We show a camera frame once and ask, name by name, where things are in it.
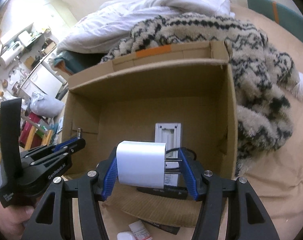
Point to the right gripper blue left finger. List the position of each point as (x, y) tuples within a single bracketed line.
[(94, 187)]

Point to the white duvet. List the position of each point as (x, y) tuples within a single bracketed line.
[(101, 30)]

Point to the black flashlight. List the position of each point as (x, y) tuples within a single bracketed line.
[(168, 192)]

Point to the white rectangular device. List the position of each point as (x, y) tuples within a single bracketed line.
[(170, 134)]

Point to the white power adapter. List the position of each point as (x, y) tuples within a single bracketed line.
[(143, 164)]

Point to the white earbuds case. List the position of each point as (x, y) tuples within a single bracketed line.
[(127, 235)]

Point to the teal cushion with orange strap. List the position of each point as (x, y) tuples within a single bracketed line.
[(282, 15)]

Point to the person's left hand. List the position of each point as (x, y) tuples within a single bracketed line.
[(12, 219)]

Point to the small brown battery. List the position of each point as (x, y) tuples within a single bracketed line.
[(79, 133)]

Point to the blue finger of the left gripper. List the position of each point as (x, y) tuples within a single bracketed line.
[(67, 143), (49, 153)]

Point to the black and cream knit blanket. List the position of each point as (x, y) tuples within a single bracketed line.
[(261, 74)]

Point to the black lipstick tube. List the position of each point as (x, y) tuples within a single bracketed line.
[(169, 229)]

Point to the brown cardboard box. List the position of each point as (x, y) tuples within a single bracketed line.
[(125, 98)]

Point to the white water heater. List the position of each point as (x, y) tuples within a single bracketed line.
[(8, 56)]

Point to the wooden chair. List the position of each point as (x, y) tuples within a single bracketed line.
[(35, 131)]

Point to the white bottle red label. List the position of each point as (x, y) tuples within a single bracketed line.
[(139, 231)]

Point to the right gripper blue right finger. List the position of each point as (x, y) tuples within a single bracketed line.
[(206, 187)]

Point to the white plastic bag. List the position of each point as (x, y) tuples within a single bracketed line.
[(44, 105)]

